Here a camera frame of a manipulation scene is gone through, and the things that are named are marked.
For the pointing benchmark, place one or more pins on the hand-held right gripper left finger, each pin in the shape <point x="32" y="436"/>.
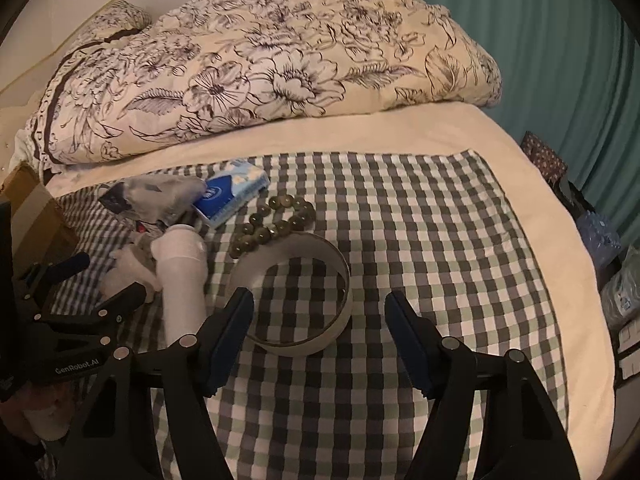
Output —
<point x="230" y="340"/>

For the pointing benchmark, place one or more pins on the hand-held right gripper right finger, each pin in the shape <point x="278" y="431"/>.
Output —
<point x="410" y="345"/>

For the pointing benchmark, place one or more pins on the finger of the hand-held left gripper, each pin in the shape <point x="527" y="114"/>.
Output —
<point x="75" y="262"/>
<point x="125" y="297"/>

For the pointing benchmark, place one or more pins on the white tissue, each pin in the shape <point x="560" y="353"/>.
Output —
<point x="130" y="270"/>

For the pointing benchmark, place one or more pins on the white plastic tube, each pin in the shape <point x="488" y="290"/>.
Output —
<point x="182" y="290"/>

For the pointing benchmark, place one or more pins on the brown cardboard box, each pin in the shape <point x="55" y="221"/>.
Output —
<point x="35" y="210"/>

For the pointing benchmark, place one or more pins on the grey plastic bag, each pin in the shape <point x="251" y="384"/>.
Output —
<point x="150" y="195"/>

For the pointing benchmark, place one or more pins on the blue tissue packet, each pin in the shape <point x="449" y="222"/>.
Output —
<point x="225" y="195"/>

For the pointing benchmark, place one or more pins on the person's left hand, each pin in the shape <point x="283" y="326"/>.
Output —
<point x="17" y="407"/>

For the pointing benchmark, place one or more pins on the green checkered cloth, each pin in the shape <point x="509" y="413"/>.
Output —
<point x="400" y="235"/>

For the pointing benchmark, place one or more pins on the cream tufted headboard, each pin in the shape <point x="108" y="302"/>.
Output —
<point x="7" y="130"/>

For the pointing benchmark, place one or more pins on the pack of water bottles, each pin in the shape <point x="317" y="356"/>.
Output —
<point x="597" y="240"/>

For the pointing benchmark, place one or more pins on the clear plastic package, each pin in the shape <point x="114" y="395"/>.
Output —
<point x="625" y="295"/>

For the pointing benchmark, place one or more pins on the dark patterned bag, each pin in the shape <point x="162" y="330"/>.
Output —
<point x="545" y="160"/>

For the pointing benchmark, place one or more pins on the floral striped pillow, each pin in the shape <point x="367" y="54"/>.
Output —
<point x="115" y="17"/>

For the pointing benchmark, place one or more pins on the floral duvet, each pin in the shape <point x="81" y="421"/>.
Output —
<point x="275" y="60"/>

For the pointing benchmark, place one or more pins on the teal curtain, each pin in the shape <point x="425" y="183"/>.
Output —
<point x="550" y="60"/>

